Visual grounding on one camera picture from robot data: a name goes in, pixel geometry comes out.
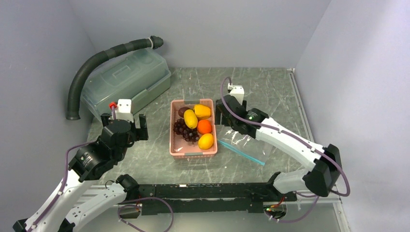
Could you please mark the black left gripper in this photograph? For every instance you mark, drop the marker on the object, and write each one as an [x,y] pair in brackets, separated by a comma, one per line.
[140,133]

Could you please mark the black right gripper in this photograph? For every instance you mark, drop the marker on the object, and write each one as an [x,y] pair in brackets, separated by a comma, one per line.
[218,116]

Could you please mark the yellow mango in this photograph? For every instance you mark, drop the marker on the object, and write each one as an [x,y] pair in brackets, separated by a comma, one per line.
[190,119]

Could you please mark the clear zip top bag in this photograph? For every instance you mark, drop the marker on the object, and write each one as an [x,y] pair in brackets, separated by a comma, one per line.
[244,145]

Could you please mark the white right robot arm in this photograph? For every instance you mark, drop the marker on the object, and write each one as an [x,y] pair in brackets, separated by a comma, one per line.
[321,164]

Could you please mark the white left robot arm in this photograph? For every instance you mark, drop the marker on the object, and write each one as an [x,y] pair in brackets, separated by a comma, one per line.
[92,160]

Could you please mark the yellow bell pepper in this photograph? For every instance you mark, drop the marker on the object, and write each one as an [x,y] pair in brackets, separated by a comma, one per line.
[202,112]

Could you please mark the orange fruit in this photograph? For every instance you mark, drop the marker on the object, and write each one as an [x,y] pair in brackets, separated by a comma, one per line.
[204,126]

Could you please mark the yellow lemon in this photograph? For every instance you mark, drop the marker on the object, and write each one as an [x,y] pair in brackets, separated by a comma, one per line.
[206,141]

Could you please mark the dark red passion fruit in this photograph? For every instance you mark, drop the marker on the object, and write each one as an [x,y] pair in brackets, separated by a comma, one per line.
[182,110]

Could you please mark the dark purple grape bunch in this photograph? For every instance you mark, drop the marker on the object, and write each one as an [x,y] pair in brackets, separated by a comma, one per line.
[189,135]

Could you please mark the pink plastic basket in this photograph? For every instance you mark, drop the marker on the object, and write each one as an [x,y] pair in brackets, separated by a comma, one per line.
[178,147]

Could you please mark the grey green storage box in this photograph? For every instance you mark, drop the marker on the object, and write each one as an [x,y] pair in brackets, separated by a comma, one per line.
[140,76]

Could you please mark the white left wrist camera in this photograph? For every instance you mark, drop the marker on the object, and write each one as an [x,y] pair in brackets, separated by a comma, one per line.
[122,109]

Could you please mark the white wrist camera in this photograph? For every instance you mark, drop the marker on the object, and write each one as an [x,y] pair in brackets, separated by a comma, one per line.
[122,109]
[236,91]

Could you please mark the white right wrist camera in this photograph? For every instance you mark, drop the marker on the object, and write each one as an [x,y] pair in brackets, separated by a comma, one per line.
[236,91]

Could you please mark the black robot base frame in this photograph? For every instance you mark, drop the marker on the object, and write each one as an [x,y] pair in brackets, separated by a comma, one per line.
[154,205]

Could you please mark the aluminium rail frame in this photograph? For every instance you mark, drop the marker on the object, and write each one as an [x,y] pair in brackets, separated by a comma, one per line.
[253,191]

